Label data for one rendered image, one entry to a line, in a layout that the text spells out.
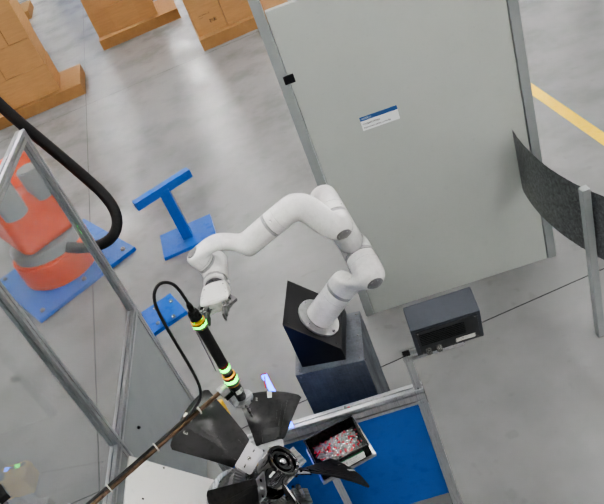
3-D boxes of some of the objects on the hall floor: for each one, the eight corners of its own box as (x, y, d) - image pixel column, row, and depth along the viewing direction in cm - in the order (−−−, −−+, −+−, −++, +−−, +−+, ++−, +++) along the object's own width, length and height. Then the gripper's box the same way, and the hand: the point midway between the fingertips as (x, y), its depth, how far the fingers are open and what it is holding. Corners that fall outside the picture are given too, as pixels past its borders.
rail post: (455, 510, 341) (418, 404, 295) (453, 502, 344) (415, 396, 299) (463, 507, 341) (427, 401, 295) (461, 500, 344) (425, 393, 298)
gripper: (188, 284, 249) (186, 320, 234) (235, 269, 247) (237, 303, 233) (196, 300, 253) (196, 336, 239) (243, 285, 252) (245, 320, 237)
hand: (216, 316), depth 237 cm, fingers open, 5 cm apart
